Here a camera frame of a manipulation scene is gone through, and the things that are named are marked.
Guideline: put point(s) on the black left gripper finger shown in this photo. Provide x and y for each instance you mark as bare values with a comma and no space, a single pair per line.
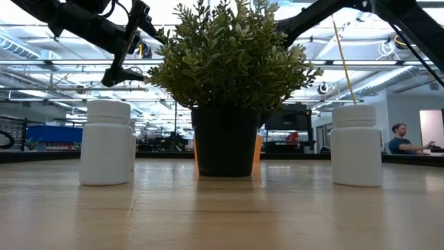
132,74
152,30

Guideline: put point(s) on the white pill bottle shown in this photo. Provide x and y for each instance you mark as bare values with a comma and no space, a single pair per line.
133,149
105,149
356,152

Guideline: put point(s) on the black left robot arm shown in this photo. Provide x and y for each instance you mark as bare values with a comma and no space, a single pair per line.
86,27

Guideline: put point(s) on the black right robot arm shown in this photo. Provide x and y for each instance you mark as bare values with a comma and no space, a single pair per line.
312,15

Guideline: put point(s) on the orange plastic basket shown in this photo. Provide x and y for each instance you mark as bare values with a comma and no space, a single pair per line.
258,149

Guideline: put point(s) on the blue plastic bin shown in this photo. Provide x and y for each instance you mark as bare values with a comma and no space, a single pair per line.
52,133

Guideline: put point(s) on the green artificial plant black pot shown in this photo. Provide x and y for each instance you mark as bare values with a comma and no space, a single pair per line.
225,139

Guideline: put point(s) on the grey parts drawer shelf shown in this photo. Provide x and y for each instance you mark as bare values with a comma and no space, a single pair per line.
14,132

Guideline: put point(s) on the person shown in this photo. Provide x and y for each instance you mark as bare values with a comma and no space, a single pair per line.
399,144

